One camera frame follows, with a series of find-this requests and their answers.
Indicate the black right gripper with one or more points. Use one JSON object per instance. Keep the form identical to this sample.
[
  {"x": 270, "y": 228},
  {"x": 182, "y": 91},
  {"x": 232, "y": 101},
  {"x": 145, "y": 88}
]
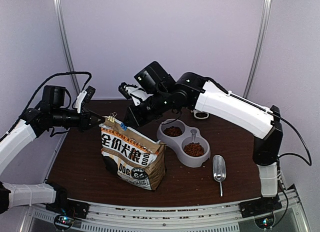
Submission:
[{"x": 137, "y": 122}]

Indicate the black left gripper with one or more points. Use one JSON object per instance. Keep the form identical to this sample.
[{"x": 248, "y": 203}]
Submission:
[{"x": 85, "y": 118}]

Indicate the gold binder clip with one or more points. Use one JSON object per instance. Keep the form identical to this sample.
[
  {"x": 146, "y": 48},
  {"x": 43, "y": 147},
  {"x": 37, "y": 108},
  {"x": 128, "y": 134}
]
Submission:
[{"x": 111, "y": 117}]

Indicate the blue binder clip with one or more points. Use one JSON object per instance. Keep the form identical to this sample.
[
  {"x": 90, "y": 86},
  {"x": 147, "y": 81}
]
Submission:
[{"x": 123, "y": 126}]

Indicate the dog food bag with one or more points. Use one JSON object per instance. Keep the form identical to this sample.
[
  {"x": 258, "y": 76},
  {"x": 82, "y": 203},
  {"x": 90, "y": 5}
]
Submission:
[{"x": 131, "y": 156}]

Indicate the metal scoop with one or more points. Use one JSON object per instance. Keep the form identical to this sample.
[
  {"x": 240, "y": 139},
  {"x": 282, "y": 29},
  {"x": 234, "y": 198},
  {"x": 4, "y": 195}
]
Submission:
[{"x": 219, "y": 171}]

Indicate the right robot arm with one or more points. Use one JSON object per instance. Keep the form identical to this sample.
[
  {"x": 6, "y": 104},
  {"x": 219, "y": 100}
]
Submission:
[{"x": 157, "y": 92}]

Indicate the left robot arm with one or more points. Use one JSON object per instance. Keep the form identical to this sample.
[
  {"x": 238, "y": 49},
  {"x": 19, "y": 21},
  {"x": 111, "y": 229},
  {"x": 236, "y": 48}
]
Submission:
[{"x": 48, "y": 114}]

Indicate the grey double pet bowl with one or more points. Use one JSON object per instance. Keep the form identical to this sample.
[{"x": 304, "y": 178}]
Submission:
[{"x": 178, "y": 143}]

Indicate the patterned white mug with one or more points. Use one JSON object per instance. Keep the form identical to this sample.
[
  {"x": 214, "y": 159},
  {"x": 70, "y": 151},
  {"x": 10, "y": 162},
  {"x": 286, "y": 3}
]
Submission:
[{"x": 200, "y": 115}]

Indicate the brown dog kibble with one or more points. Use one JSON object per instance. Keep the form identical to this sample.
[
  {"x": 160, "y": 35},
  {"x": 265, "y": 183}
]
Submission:
[{"x": 191, "y": 149}]

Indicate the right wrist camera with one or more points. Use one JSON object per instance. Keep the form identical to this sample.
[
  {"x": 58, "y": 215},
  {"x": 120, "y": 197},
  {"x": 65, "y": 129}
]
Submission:
[{"x": 134, "y": 92}]

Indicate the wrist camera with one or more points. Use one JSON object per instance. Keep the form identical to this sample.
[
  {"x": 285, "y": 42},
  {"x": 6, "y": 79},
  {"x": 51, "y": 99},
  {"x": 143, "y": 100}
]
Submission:
[
  {"x": 83, "y": 97},
  {"x": 134, "y": 92}
]

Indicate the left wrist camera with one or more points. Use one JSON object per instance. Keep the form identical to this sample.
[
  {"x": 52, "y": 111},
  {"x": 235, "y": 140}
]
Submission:
[{"x": 83, "y": 97}]

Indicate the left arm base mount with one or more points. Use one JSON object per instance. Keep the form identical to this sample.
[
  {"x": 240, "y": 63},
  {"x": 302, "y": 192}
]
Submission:
[{"x": 68, "y": 215}]

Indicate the left aluminium frame post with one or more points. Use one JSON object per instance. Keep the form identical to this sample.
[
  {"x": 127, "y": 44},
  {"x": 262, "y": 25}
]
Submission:
[{"x": 63, "y": 35}]

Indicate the aluminium frame post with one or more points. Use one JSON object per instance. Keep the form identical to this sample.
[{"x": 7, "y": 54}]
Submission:
[
  {"x": 264, "y": 22},
  {"x": 63, "y": 35}
]

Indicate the front aluminium rail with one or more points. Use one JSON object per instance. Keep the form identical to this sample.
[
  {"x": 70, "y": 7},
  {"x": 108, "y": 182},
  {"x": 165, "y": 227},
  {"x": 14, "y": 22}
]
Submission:
[{"x": 216, "y": 217}]

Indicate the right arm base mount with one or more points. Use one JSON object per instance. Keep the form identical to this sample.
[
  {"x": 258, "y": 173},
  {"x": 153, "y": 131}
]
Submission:
[{"x": 262, "y": 210}]

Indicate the right aluminium frame post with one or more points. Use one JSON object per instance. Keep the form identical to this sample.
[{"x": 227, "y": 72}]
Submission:
[{"x": 264, "y": 22}]

